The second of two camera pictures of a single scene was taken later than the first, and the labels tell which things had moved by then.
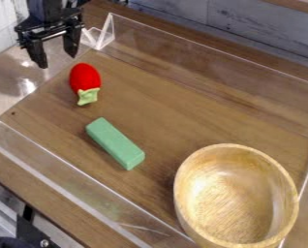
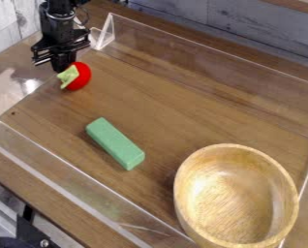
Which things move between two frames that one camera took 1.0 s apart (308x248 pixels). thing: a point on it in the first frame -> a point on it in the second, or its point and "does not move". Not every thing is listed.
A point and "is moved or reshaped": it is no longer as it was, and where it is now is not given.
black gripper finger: (35, 48) -> (60, 63)
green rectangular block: (115, 143) does not move
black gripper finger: (71, 40) -> (65, 58)
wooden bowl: (236, 197) does not move
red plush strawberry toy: (85, 81) is moved or reshaped
